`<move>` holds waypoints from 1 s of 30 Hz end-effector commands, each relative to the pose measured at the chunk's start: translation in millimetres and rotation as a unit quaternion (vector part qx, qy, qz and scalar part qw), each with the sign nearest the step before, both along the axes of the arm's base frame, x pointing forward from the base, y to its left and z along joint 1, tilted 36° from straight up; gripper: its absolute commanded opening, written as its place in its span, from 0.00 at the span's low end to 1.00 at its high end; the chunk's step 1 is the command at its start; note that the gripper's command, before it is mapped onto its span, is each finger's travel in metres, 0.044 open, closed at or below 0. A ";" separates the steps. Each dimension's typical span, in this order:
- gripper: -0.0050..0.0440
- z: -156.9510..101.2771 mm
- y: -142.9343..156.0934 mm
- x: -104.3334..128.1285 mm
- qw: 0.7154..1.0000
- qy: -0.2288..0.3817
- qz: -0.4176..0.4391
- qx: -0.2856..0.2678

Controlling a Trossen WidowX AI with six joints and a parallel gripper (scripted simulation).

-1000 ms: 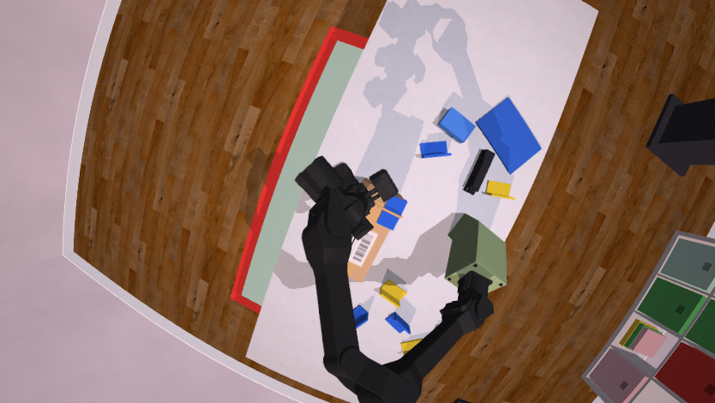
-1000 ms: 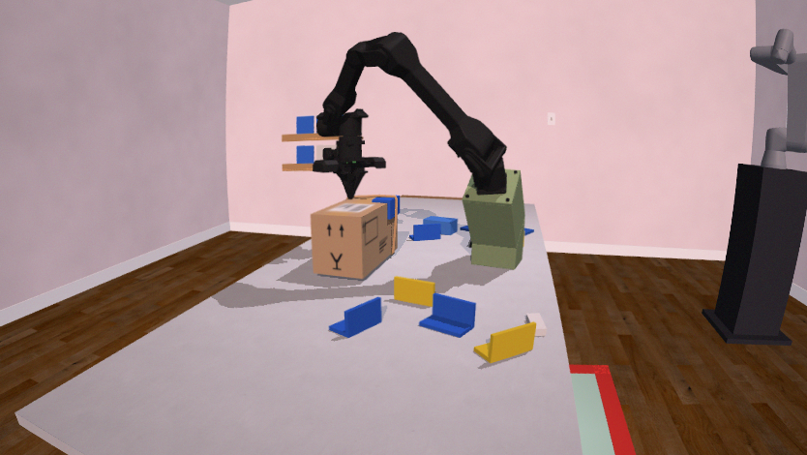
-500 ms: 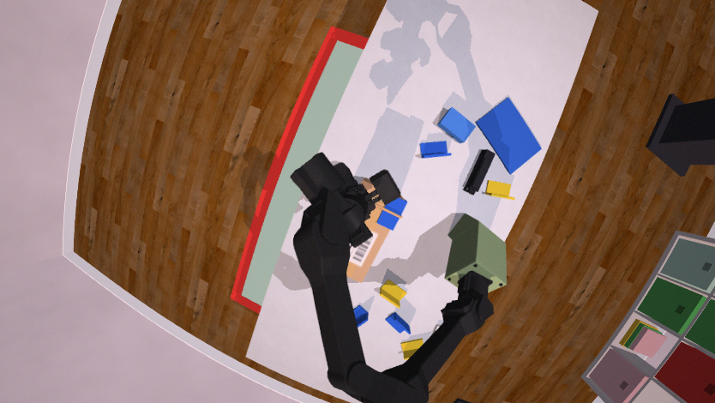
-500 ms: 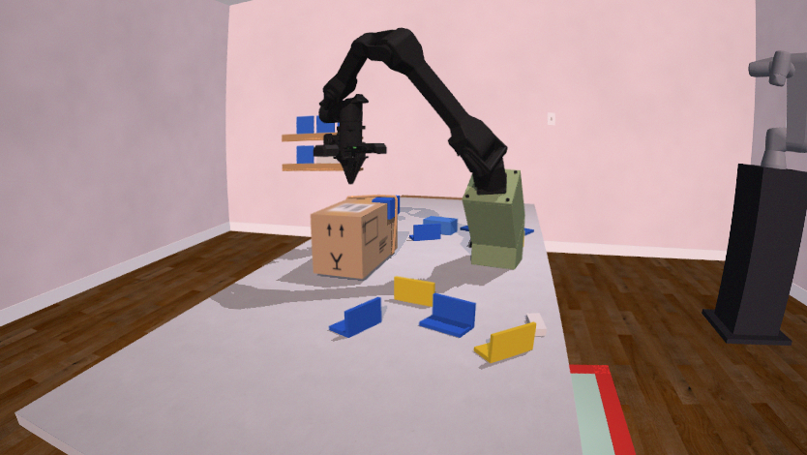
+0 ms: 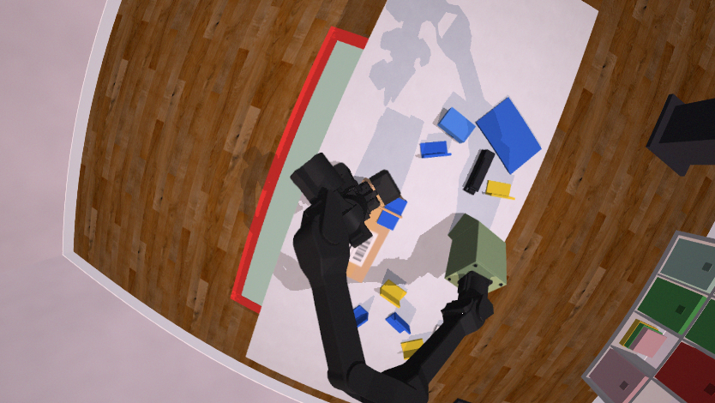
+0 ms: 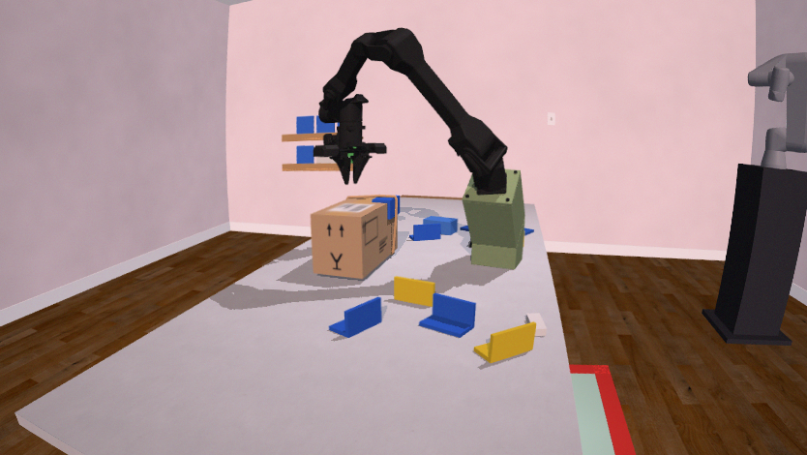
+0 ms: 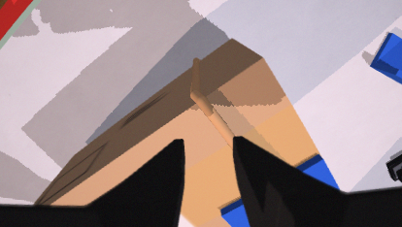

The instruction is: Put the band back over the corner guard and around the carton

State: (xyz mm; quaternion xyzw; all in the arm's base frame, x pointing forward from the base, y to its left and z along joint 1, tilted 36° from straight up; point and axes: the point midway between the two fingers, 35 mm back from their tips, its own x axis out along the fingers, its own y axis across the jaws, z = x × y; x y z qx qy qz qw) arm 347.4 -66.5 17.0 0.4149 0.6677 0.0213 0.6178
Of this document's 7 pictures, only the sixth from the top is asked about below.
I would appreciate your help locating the blue box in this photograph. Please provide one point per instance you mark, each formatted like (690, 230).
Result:
(448, 225)

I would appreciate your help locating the blue flat rectangular slab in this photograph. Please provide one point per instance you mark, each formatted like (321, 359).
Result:
(527, 230)

